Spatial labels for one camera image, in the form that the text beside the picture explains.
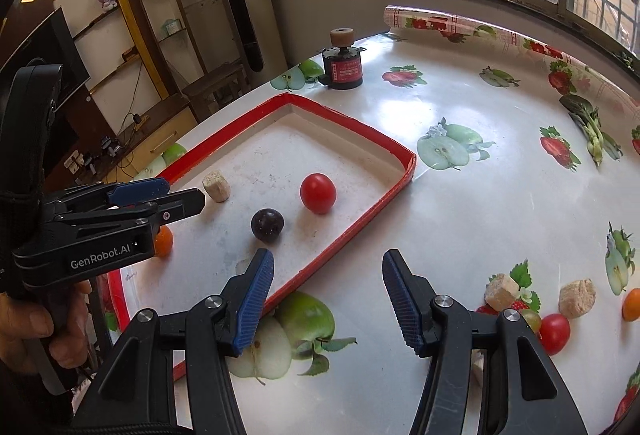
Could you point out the person's left hand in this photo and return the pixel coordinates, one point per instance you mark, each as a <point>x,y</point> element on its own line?
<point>27,322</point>

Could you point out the wooden television cabinet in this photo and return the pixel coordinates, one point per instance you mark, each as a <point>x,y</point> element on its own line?
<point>165,125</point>

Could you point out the fruit-print tablecloth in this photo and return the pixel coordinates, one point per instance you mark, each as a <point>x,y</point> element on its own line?
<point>475,195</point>

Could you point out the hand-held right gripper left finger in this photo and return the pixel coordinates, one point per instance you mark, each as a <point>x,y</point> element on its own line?
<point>255,300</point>

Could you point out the wooden stool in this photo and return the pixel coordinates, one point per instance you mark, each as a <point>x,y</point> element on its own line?
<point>215,85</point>

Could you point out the wall shelf unit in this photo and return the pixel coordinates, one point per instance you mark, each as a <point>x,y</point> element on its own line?
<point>150,30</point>

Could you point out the orange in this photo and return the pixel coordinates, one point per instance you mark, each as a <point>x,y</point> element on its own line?
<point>632,305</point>
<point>166,241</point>

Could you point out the small green box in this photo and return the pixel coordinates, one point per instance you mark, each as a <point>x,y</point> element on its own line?
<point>172,26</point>

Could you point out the red tomato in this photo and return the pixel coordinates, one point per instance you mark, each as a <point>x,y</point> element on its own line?
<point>317,193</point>
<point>555,334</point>

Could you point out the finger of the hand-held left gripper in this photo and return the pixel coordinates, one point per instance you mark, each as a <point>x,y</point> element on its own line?
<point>180,205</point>
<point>142,190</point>

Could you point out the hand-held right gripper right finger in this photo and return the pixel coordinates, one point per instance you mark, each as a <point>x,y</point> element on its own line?
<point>400,300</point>

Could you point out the red-rimmed white tray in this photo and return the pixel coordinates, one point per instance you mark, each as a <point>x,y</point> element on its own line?
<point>280,150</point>

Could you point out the dark purple plum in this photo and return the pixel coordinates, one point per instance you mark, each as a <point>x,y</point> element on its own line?
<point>267,225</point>

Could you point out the black motor with cork roller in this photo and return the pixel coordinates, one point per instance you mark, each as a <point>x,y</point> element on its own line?
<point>345,70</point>

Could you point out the green bok choy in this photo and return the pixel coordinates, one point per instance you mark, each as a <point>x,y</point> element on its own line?
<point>595,135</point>

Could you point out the black television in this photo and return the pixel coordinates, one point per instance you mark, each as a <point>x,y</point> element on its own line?
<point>55,50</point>

